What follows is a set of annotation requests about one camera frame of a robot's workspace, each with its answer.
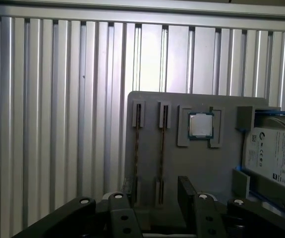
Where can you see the grey parts rack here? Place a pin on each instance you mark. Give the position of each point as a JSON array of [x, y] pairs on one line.
[[206, 161]]

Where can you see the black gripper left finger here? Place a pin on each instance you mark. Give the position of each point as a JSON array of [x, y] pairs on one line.
[[117, 210]]

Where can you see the blue RAM stick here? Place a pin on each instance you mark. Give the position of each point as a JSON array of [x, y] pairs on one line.
[[163, 148], [137, 148]]

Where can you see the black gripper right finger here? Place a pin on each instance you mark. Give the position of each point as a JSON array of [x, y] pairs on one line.
[[201, 205]]

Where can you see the hard disk in blue carrier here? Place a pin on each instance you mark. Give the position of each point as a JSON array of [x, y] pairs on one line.
[[276, 153]]

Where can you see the silver CPU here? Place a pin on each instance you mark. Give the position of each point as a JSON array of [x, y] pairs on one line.
[[201, 126]]

